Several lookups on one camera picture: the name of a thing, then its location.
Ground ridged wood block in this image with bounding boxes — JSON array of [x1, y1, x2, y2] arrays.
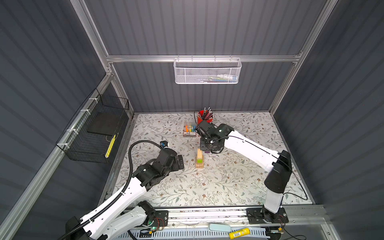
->
[[197, 149, 203, 160]]

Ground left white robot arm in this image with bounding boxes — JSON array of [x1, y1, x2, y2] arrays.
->
[[60, 148, 184, 240]]

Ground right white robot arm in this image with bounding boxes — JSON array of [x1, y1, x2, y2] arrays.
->
[[196, 121, 293, 219]]

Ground red pencil cup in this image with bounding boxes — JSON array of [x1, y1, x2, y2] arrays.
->
[[197, 110, 214, 124]]

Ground clear box coloured chalks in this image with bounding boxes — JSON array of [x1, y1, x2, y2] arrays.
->
[[183, 122, 197, 137]]

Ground yellow ruler in basket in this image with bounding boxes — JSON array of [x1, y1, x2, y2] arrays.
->
[[105, 135, 117, 159]]

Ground light blue eraser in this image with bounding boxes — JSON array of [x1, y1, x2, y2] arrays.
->
[[208, 223, 232, 233]]

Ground yellow glue stick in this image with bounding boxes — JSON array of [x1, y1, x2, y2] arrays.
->
[[229, 228, 251, 240]]

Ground black corrugated cable hose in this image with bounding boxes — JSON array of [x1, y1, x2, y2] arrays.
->
[[56, 140, 164, 240]]

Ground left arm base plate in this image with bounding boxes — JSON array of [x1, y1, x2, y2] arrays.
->
[[142, 211, 169, 228]]

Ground white wire mesh basket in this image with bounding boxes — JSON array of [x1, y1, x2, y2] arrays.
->
[[173, 58, 242, 85]]

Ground white vented cable duct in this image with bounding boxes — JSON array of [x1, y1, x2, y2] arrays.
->
[[131, 227, 271, 240]]

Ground black wire wall basket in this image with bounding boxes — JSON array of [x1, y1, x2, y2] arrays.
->
[[56, 91, 130, 164]]

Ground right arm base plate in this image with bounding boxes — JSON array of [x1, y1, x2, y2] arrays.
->
[[246, 207, 289, 224]]

